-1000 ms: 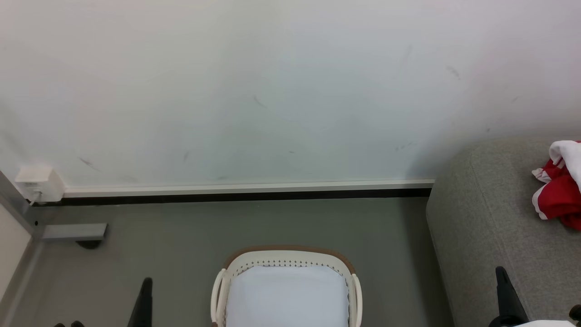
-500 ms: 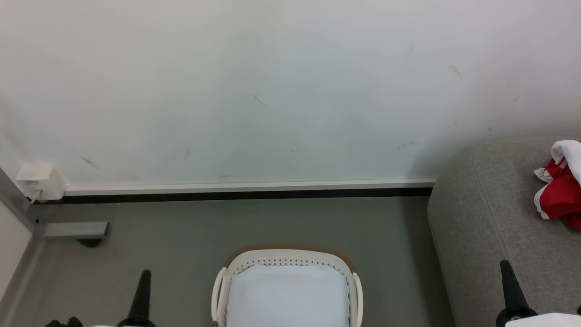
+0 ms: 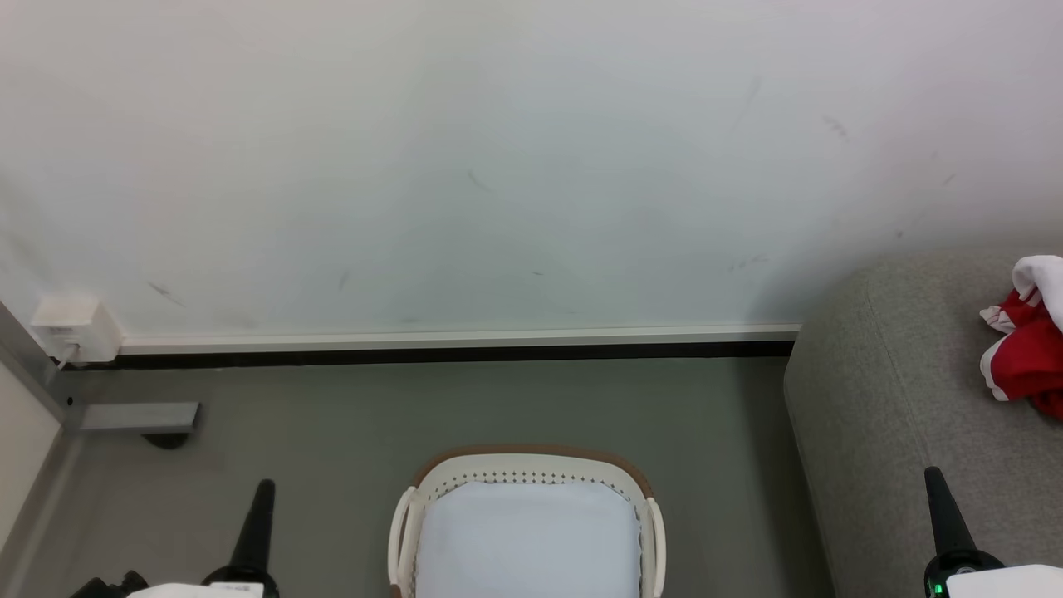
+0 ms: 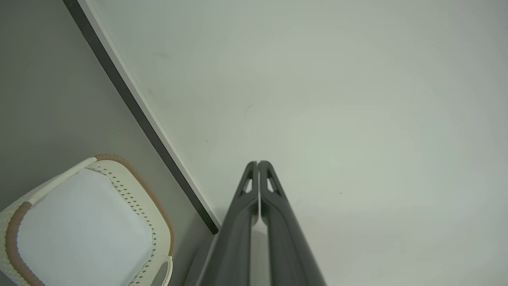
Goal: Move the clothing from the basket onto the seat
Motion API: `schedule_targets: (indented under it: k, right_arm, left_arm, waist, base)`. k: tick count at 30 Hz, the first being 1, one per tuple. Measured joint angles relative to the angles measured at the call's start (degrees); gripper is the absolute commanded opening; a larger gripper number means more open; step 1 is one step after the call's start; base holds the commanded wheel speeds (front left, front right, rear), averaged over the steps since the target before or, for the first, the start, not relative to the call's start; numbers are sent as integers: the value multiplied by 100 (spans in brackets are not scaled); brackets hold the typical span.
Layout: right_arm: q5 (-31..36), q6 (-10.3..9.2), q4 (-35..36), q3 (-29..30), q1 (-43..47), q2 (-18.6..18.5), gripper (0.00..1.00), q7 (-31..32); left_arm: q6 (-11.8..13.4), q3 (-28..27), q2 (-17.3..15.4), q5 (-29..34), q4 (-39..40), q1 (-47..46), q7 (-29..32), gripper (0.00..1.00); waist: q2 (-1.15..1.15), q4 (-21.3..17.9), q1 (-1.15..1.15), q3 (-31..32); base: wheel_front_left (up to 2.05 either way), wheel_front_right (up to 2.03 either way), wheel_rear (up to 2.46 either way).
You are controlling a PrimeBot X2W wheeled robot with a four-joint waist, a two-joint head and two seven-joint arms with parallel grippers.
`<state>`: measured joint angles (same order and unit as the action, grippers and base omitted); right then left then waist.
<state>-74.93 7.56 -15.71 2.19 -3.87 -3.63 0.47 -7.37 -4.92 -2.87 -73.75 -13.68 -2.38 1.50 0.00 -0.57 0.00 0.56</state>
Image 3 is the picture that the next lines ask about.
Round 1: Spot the white wall power adapter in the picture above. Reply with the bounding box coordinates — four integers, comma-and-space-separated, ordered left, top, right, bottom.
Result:
31, 297, 123, 364

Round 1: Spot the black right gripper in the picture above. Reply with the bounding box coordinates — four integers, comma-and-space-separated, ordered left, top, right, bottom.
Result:
924, 467, 1006, 598

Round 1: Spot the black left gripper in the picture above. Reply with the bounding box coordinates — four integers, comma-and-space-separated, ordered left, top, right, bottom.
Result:
202, 479, 280, 598

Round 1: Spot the white and black baseboard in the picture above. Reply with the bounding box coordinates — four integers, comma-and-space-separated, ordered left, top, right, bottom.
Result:
62, 324, 802, 370

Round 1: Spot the red garment with white trim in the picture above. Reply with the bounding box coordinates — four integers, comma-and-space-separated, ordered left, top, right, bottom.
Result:
979, 255, 1063, 419

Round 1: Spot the grey metal frame leg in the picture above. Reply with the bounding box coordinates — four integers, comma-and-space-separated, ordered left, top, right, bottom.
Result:
0, 301, 202, 598

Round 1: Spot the white plastic laundry basket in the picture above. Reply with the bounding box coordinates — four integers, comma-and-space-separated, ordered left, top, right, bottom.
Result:
388, 446, 667, 598

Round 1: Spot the grey fabric sofa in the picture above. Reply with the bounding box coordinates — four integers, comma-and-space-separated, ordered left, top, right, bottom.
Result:
783, 249, 1063, 598

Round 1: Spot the pale cloth basket liner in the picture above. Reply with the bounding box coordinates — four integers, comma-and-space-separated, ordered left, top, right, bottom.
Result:
415, 482, 644, 598

